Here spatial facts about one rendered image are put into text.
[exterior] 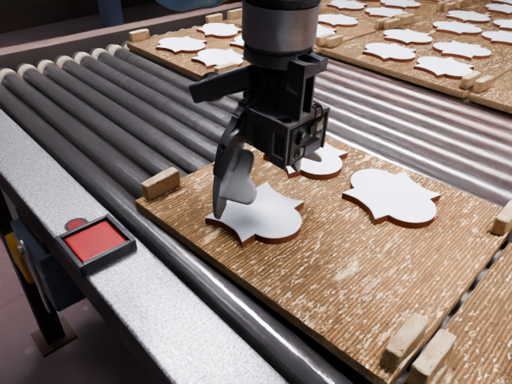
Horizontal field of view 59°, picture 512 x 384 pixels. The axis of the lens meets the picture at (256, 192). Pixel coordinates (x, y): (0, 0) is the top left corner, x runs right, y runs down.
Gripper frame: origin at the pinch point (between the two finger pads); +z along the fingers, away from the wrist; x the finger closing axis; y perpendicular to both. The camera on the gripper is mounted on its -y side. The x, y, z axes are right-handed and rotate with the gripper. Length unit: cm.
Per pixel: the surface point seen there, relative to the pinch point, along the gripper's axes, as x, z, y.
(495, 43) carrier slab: 103, 4, -7
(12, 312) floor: -18, 103, -102
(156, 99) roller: 16.4, 8.5, -46.1
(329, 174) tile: 14.2, 2.8, 1.9
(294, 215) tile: 2.5, 2.5, 4.8
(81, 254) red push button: -20.1, 5.2, -10.3
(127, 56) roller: 28, 10, -76
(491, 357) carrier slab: -0.1, 2.1, 31.8
